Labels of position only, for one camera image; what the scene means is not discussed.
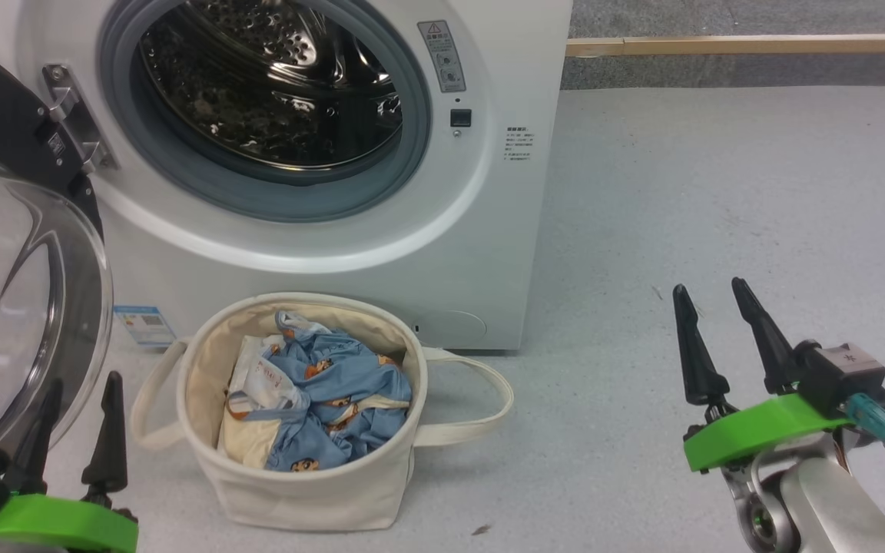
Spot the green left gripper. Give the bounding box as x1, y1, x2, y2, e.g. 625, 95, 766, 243
0, 371, 139, 553

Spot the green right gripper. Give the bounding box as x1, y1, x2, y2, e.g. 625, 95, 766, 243
672, 276, 851, 472

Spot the washing machine glass door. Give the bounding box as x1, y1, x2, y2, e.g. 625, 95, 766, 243
0, 36, 115, 463

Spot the white front-load washing machine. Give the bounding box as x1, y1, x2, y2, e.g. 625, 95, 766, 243
0, 0, 574, 356

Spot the silver metal door hinge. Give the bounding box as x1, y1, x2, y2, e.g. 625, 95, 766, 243
42, 63, 118, 174

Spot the blue energy label sticker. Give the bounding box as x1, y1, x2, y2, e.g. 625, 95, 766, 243
113, 304, 177, 349

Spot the white patterned cloth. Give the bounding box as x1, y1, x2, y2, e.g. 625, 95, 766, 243
218, 335, 311, 463

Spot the cream canvas laundry basket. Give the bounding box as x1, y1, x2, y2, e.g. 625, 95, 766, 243
129, 291, 515, 533

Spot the printed text notice label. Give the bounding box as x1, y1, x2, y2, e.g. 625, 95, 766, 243
503, 126, 538, 163

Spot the wooden floor edge strip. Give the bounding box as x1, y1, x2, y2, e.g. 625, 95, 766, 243
565, 34, 885, 59

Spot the grey warning sticker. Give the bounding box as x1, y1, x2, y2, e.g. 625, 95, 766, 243
416, 20, 467, 94

